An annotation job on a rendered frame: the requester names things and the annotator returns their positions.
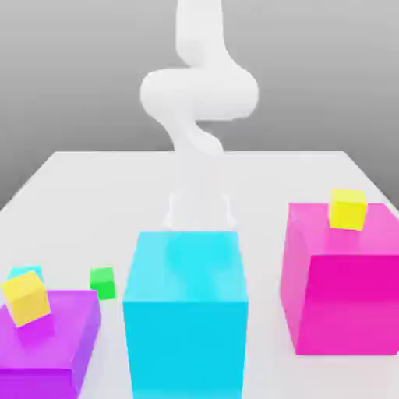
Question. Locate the large cyan box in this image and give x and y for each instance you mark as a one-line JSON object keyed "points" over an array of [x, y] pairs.
{"points": [[185, 327]]}

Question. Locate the small green cube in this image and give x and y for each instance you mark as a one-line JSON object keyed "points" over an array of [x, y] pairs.
{"points": [[103, 283]]}

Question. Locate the small yellow cube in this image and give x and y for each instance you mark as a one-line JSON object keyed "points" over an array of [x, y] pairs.
{"points": [[347, 210]]}

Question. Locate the large purple box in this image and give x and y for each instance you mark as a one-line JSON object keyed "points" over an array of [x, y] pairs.
{"points": [[46, 349]]}

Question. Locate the small cyan cube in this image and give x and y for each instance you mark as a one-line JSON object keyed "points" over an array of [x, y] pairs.
{"points": [[29, 270]]}

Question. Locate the large pink box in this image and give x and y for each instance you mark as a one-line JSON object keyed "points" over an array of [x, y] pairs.
{"points": [[349, 296]]}

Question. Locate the small orange-yellow cube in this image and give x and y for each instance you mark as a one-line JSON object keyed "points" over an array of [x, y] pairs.
{"points": [[26, 299]]}

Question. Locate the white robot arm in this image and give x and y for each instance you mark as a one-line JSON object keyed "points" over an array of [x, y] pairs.
{"points": [[199, 93]]}

